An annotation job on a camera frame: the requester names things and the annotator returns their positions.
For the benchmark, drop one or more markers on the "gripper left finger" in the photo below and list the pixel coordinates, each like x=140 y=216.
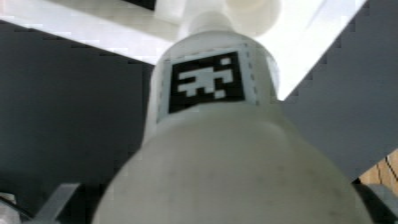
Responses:
x=46 y=216

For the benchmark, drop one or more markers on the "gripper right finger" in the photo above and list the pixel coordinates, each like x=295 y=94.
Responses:
x=380 y=202

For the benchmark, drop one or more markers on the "white lamp bulb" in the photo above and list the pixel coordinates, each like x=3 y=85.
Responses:
x=225 y=169

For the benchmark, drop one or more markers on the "white lamp base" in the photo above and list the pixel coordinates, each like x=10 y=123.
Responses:
x=250 y=13

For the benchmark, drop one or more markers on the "white right rail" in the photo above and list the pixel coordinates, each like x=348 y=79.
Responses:
x=300 y=36

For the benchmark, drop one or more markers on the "white rail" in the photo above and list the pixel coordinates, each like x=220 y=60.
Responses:
x=103 y=23
x=300 y=36

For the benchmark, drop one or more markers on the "white front rail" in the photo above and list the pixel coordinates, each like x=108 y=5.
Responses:
x=103 y=23

